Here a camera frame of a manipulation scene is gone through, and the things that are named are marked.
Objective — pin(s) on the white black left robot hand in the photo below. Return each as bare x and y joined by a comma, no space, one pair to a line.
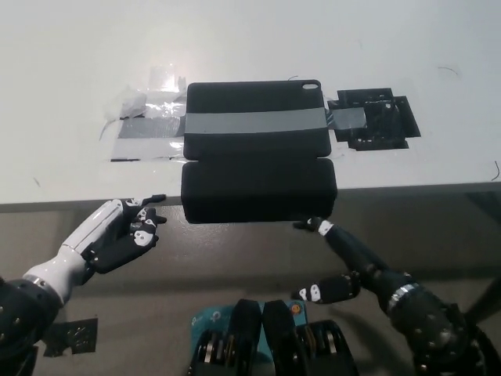
98,229

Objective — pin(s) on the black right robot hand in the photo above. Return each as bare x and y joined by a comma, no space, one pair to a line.
352,254

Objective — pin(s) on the black tablet cover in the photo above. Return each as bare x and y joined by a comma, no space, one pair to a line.
258,188

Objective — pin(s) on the black robot body with teal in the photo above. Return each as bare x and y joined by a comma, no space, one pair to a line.
274,344

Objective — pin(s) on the wide clear tape patch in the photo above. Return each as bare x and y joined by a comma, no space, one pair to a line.
146,149

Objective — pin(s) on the black floor marker square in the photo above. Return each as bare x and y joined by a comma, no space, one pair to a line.
74,337

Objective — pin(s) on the black tape marker patch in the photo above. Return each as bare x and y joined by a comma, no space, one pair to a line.
387,135

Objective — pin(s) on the crumpled clear tape piece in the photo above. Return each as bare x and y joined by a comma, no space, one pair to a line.
156,105

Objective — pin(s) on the grey tape strip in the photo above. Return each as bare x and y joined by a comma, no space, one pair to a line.
254,122

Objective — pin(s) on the thin black thread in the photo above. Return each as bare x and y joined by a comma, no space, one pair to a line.
497,170
450,70

